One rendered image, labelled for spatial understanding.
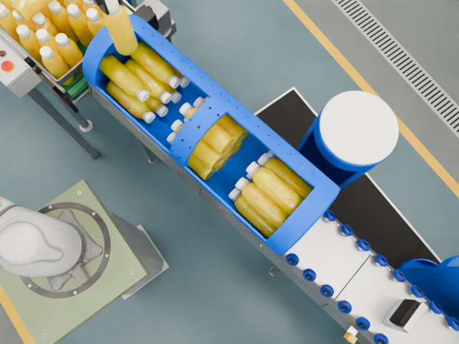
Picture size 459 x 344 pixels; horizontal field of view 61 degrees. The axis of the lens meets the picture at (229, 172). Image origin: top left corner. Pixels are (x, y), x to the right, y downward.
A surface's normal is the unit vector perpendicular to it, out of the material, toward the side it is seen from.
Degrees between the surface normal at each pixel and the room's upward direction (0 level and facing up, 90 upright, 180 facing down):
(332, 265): 0
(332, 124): 0
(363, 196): 0
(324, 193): 24
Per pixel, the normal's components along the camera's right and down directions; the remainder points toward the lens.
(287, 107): 0.04, -0.25
